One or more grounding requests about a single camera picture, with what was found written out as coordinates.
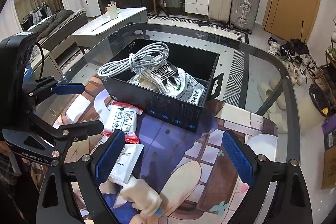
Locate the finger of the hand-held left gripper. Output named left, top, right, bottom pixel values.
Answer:
left=26, top=109, right=105, bottom=146
left=22, top=76, right=86, bottom=104

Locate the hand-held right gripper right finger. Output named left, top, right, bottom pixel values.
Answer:
left=222, top=130, right=311, bottom=224

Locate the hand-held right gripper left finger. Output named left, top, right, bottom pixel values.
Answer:
left=35, top=130, right=126, bottom=224

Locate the white tissue packet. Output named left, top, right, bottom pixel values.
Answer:
left=108, top=143, right=145, bottom=185

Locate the red-edged white packet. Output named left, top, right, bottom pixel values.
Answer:
left=102, top=101, right=143, bottom=144

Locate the cream fuzzy glove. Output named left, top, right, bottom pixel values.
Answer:
left=100, top=177, right=163, bottom=224

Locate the white cable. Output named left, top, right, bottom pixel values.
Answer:
left=97, top=42, right=170, bottom=80

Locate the black cardboard box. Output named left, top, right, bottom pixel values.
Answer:
left=100, top=38, right=224, bottom=133

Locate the white green medicine packet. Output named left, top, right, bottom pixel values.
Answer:
left=168, top=68, right=206, bottom=106

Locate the clear bag of white socks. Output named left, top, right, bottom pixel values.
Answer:
left=127, top=61, right=188, bottom=96

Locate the white nightstand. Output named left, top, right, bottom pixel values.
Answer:
left=25, top=48, right=63, bottom=77

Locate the printed desk mat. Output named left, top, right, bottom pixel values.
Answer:
left=52, top=77, right=280, bottom=224

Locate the grey bed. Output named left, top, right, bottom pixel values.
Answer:
left=26, top=7, right=88, bottom=51

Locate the dark green jacket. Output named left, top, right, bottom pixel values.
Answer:
left=29, top=9, right=74, bottom=33

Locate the cream slipper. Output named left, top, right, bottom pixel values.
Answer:
left=257, top=81, right=276, bottom=109
left=270, top=88, right=288, bottom=110

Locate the clothes rack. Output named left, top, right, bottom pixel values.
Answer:
left=21, top=2, right=53, bottom=25

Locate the cream cup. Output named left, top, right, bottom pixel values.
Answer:
left=107, top=2, right=118, bottom=20

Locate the brown cardboard box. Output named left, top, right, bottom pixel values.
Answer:
left=322, top=147, right=336, bottom=190

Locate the white low table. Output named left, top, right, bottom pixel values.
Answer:
left=72, top=7, right=148, bottom=48

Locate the purple box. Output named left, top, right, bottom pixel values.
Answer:
left=322, top=116, right=336, bottom=135

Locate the white trash bin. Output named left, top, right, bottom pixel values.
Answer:
left=289, top=84, right=332, bottom=119

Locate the pile of shoes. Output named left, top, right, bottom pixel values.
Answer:
left=267, top=34, right=322, bottom=86

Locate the black umbrella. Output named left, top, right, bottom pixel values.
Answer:
left=290, top=21, right=310, bottom=54

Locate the wicker basket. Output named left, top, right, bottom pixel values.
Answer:
left=162, top=0, right=185, bottom=16

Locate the wooden shoe rack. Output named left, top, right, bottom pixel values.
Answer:
left=319, top=46, right=336, bottom=88

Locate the silver suitcase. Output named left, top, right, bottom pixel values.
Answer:
left=230, top=0, right=262, bottom=35

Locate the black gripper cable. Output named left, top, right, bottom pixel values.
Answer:
left=33, top=42, right=44, bottom=67

